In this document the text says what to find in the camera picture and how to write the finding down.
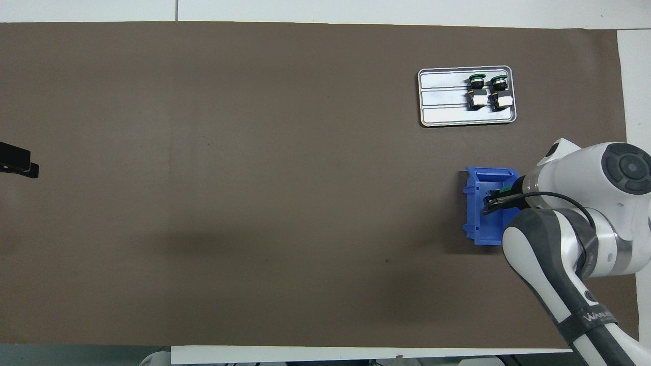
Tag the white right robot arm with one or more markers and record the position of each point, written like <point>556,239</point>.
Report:
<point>559,254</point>

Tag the brown table mat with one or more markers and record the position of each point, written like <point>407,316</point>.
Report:
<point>254,203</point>

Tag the grey metal tray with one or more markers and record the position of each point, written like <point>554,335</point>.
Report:
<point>442,107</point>

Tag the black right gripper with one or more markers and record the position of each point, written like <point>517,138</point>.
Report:
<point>520,195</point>

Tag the blue plastic bin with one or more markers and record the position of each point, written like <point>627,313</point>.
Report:
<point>478,223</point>

